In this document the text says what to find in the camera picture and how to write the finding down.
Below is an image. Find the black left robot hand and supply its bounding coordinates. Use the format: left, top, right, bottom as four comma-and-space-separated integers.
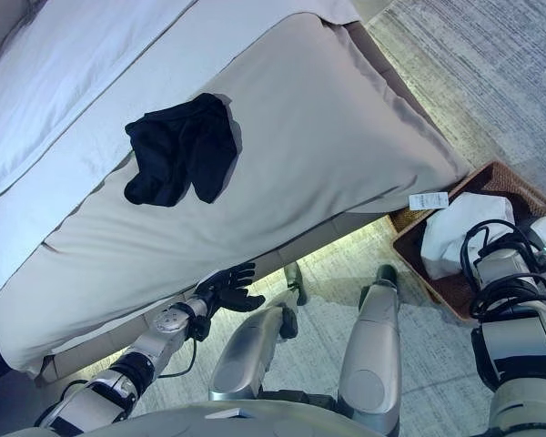
194, 261, 266, 314

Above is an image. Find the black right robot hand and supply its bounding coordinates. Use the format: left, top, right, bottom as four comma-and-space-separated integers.
521, 216, 546, 266

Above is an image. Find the white garment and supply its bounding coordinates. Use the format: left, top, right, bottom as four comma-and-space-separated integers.
420, 193, 516, 279

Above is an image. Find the black garment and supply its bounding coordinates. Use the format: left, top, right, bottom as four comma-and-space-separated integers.
123, 92, 243, 208

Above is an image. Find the beige panelled bed base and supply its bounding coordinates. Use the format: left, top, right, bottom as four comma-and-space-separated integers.
35, 213, 395, 388

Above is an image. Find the brown wicker basket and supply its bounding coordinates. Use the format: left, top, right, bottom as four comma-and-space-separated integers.
389, 160, 546, 322

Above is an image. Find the beige bed blanket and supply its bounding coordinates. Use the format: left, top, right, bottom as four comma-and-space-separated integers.
0, 13, 472, 379

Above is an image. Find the silver left robot leg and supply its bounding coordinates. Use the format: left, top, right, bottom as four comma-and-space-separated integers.
208, 261, 309, 404

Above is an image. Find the silver robot leg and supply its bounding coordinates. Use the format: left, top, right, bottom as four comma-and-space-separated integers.
208, 261, 309, 404
339, 263, 404, 433

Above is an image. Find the white printed fabric tag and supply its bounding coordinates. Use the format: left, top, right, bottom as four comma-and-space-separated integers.
409, 191, 449, 212

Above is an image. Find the grey robot torso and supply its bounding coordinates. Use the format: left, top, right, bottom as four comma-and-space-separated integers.
63, 389, 497, 437

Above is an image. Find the silver right robot leg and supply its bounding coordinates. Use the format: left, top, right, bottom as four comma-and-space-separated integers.
339, 263, 404, 433

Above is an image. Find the grey striped rug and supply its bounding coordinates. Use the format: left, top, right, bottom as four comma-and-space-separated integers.
154, 0, 546, 437

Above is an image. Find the white duvet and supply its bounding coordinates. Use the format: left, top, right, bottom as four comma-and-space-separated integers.
0, 0, 360, 219

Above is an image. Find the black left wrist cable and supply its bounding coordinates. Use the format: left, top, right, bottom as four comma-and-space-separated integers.
157, 318, 211, 380

